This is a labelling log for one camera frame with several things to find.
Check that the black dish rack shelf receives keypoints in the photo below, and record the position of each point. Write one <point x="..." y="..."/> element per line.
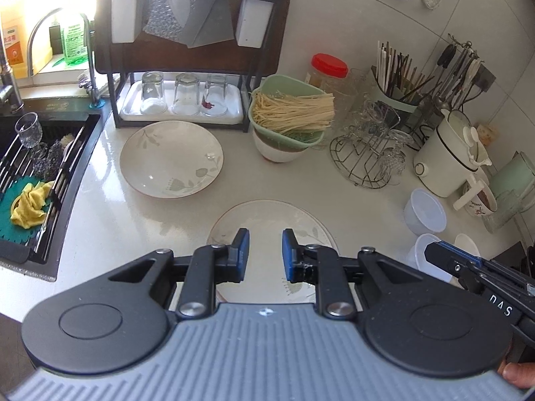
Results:
<point x="188" y="46"/>

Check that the red lid plastic jar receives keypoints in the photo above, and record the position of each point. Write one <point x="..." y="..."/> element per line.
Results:
<point x="325" y="68"/>

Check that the mint green kettle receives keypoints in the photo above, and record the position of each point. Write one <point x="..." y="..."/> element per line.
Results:
<point x="517" y="176"/>

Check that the tall textured clear glass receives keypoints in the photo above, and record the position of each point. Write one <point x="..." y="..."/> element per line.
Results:
<point x="350" y="94"/>

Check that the white red bowl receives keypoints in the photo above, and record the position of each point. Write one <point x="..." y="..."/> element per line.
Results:
<point x="274" y="151"/>

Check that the dried noodles bundle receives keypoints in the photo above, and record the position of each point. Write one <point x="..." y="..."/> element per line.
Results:
<point x="286" y="114"/>

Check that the white electric cooker pot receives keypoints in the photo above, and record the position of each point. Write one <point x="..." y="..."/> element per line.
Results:
<point x="451" y="154"/>

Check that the yellow cloth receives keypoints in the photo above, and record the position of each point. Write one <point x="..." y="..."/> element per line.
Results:
<point x="27" y="210"/>

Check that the textured glass cup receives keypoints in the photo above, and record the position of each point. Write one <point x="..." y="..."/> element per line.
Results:
<point x="508" y="205"/>

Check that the hanging utensils rack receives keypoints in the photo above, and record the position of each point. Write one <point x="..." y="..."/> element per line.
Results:
<point x="462" y="76"/>

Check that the green colander basket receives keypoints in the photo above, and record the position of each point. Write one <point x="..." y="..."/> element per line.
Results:
<point x="280" y="83"/>

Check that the black sink drain rack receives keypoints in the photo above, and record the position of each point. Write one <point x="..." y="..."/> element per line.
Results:
<point x="42" y="158"/>

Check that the clear glass right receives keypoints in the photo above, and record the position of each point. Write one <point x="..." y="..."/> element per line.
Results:
<point x="213" y="101"/>

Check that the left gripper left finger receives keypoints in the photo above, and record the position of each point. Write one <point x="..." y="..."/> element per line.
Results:
<point x="207" y="267"/>

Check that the right hand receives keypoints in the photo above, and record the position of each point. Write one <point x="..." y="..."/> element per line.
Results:
<point x="521" y="375"/>

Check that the green chopstick holder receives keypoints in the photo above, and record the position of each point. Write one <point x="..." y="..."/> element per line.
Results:
<point x="395" y="81"/>

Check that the green sink mat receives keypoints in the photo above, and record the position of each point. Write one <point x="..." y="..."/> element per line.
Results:
<point x="10" y="232"/>

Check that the stemmed glass in sink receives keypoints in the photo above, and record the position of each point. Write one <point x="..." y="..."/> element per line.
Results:
<point x="29" y="130"/>

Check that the small white bowl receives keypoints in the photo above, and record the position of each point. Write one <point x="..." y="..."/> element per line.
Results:
<point x="465" y="243"/>

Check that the patterned mug with powder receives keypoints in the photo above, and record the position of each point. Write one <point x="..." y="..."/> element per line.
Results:
<point x="476" y="198"/>

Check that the clear glass left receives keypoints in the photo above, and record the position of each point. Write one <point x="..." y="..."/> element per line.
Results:
<point x="152" y="94"/>

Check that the white drip tray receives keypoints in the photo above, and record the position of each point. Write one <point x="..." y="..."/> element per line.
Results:
<point x="130" y="108"/>

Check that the wire glass rack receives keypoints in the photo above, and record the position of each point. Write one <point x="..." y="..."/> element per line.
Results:
<point x="373" y="162"/>

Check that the chrome faucet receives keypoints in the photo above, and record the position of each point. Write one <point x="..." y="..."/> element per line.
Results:
<point x="90" y="84"/>

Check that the clear glass middle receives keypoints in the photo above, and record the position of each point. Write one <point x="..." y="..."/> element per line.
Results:
<point x="186" y="100"/>

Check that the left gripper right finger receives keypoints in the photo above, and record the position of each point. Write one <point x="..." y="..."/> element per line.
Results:
<point x="326" y="270"/>

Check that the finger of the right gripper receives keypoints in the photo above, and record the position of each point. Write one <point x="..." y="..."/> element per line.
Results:
<point x="451" y="259"/>

